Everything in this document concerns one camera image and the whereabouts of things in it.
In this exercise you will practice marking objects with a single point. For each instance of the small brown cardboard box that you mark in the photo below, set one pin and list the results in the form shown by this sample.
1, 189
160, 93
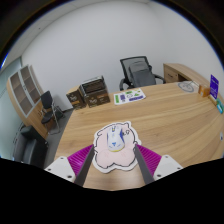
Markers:
75, 99

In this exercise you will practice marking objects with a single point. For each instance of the grey mesh office chair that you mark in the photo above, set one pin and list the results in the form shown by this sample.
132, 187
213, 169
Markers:
140, 73

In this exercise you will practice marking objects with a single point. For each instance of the large brown cardboard box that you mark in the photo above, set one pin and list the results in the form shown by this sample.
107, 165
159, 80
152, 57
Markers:
97, 99

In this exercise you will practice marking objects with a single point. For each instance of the green wipes pack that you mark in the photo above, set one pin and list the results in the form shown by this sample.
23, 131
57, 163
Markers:
219, 106

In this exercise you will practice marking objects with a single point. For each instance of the black leather armchair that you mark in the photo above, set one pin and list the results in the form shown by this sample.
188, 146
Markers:
30, 148

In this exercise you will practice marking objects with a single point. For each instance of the black visitor chair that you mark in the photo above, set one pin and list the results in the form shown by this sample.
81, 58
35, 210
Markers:
48, 108

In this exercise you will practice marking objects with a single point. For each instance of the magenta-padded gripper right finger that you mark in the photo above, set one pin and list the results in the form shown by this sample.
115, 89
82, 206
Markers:
151, 160

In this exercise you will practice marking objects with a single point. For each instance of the round grey mouse pad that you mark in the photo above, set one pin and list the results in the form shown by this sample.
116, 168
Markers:
188, 86

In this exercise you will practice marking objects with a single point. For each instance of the purple upright package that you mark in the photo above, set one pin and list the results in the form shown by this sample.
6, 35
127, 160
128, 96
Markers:
214, 86

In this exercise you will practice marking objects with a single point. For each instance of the wooden shelf unit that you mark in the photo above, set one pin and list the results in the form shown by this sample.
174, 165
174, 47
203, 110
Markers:
23, 95

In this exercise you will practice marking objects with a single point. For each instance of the wooden side desk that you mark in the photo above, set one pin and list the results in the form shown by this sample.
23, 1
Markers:
178, 71

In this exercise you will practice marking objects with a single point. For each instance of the black box with window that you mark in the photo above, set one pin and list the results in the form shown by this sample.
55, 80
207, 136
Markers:
93, 84

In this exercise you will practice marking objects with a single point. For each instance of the white printed sticker sheet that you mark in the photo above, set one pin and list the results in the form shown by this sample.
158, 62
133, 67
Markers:
129, 96

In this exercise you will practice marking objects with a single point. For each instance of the pink pig-shaped mouse pad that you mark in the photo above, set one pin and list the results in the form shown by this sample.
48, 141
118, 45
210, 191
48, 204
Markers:
113, 160

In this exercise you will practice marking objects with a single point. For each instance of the white blue yellow computer mouse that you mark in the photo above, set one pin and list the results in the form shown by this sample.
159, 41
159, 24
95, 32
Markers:
115, 140

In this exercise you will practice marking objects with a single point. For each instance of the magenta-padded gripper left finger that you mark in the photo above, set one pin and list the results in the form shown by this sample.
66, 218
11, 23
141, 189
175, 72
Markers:
78, 160

